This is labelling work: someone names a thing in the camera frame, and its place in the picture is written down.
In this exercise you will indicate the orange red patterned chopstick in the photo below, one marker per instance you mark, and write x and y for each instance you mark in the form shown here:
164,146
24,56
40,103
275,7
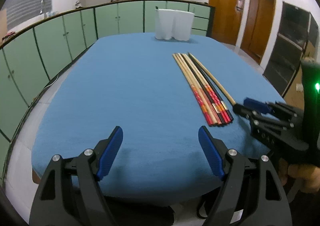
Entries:
205,97

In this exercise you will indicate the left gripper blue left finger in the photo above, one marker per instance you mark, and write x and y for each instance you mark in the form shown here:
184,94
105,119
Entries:
69,191

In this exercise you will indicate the black glass cabinet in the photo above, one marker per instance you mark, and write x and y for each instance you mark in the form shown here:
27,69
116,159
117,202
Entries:
296,37

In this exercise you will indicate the blue tablecloth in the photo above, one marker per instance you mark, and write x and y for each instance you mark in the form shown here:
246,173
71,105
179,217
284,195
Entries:
132,81

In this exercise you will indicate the open wooden door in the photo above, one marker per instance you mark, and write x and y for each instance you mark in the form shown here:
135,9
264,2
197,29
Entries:
258,28

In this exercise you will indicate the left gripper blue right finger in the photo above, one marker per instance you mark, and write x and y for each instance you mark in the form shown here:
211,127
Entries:
251,192

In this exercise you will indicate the black chopstick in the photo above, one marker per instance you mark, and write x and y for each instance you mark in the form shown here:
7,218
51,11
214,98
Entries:
216,94

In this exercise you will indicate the red and beige chopstick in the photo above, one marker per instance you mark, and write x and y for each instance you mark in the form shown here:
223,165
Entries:
210,119

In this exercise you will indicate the green lower kitchen cabinets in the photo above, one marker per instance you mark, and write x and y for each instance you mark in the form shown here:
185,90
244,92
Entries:
36,55

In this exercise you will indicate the white double utensil holder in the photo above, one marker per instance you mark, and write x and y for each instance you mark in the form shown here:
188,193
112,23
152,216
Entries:
173,24

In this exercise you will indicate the chrome kitchen faucet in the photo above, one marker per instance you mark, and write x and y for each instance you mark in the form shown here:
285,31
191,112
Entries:
43,9

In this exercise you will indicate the closed wooden door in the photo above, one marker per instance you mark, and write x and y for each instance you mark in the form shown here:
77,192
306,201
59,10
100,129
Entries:
227,20

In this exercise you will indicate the person's right hand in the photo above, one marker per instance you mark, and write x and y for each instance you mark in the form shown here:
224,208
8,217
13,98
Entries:
310,175

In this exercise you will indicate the plain wooden chopstick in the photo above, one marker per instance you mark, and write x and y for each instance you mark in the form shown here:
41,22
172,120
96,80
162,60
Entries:
222,89

